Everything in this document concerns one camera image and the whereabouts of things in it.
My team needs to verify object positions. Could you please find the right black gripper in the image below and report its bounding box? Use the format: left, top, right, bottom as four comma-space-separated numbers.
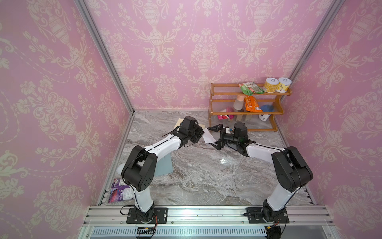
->
208, 124, 241, 150

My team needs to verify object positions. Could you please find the teal green envelope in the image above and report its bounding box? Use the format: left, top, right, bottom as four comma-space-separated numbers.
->
154, 153, 174, 177

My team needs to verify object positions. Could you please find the red bordered pink card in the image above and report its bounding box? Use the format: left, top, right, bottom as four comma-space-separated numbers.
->
203, 128, 216, 144

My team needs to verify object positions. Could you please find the cream yellow envelope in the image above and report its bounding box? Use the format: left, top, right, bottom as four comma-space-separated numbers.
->
174, 118, 206, 129

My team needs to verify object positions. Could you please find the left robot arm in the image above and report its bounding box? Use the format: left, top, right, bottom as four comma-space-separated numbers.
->
120, 116, 204, 222

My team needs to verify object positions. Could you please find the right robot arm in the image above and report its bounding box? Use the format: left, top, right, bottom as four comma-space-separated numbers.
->
208, 122, 313, 223

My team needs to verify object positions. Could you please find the magenta pink item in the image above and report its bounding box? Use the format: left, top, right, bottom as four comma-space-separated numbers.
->
217, 108, 235, 121

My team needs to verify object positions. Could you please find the pink beige bottle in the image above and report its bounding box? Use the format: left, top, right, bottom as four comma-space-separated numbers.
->
233, 94, 245, 111

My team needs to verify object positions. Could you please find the wooden three-tier shelf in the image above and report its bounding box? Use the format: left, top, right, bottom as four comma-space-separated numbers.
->
208, 83, 292, 132

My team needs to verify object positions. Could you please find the orange snack bag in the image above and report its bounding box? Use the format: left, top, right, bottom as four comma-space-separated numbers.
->
244, 96, 262, 113

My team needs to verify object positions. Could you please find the green snack packet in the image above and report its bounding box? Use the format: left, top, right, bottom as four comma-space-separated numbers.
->
239, 82, 265, 96

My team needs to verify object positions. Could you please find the yellow can left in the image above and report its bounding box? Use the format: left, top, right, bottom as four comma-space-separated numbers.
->
263, 77, 280, 93

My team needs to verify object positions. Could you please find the yellow can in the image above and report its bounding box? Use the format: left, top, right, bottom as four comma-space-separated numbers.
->
276, 77, 292, 93
263, 77, 280, 93

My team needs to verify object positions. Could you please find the yellow can right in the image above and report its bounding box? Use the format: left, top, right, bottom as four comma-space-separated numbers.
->
276, 77, 292, 93

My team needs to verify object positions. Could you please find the purple snack bag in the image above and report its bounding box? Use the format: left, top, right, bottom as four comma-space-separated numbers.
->
108, 178, 134, 203

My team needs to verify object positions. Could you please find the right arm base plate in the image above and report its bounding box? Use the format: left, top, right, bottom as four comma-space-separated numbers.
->
243, 207, 289, 225

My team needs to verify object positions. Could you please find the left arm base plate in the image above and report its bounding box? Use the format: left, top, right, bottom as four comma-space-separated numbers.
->
126, 207, 168, 224

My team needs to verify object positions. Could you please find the aluminium front rail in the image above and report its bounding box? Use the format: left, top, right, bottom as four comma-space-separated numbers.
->
78, 205, 340, 239

